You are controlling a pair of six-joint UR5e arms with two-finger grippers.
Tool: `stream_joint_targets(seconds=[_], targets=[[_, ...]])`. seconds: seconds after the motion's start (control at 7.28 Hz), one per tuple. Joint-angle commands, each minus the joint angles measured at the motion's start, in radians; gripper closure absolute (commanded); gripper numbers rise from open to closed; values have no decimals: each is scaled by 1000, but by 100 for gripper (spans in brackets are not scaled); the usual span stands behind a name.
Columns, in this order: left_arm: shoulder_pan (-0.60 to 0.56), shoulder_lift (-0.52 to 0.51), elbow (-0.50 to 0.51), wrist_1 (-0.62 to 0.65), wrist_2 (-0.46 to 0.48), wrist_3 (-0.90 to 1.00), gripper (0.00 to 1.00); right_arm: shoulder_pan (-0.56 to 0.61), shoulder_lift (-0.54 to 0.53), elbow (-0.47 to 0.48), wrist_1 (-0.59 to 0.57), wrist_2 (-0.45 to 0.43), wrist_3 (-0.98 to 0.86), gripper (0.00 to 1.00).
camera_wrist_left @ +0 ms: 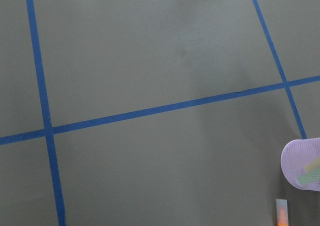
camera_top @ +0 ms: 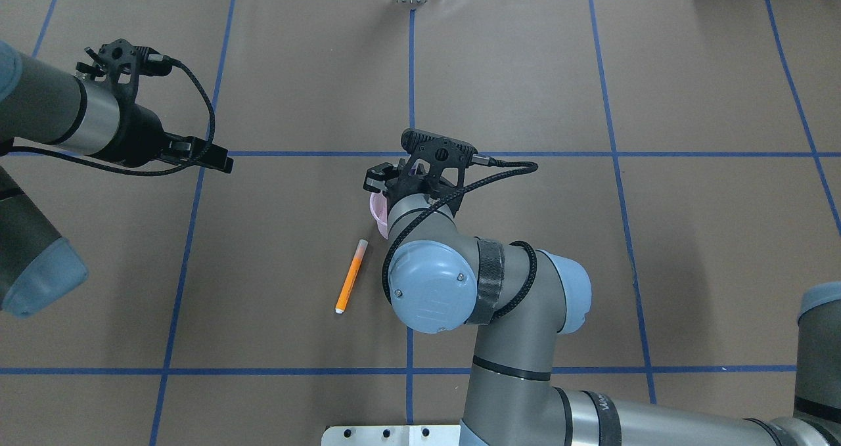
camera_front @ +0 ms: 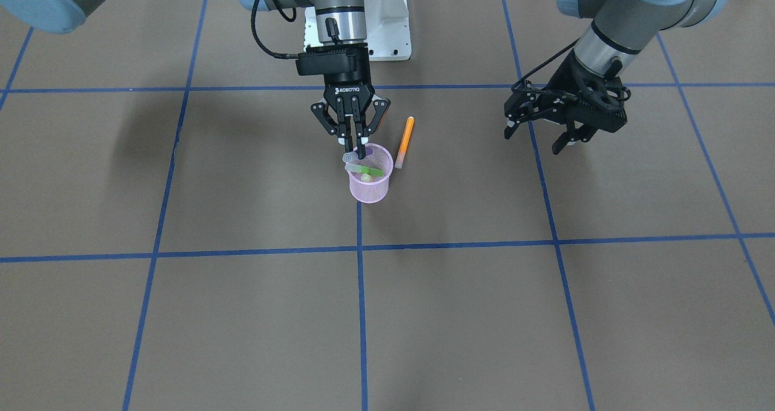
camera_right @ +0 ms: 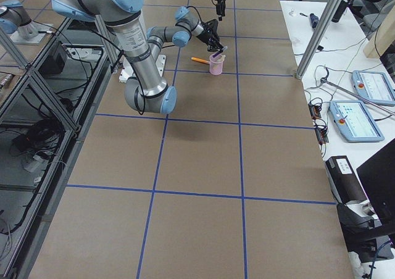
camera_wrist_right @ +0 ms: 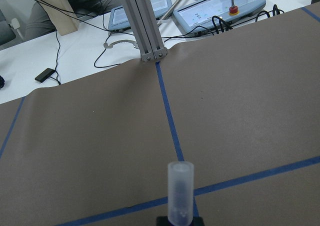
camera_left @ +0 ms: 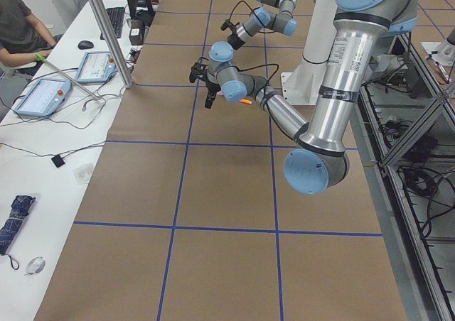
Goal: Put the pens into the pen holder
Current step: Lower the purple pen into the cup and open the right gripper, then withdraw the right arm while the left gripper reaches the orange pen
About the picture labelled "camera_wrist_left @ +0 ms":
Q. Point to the orange marker pen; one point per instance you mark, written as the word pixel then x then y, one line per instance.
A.
pixel 282 212

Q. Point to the green marker pen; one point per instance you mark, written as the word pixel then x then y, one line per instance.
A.
pixel 309 178

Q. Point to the yellow marker pen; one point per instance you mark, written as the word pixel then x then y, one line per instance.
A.
pixel 315 164

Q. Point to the pink mesh pen holder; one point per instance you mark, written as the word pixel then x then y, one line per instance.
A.
pixel 295 156

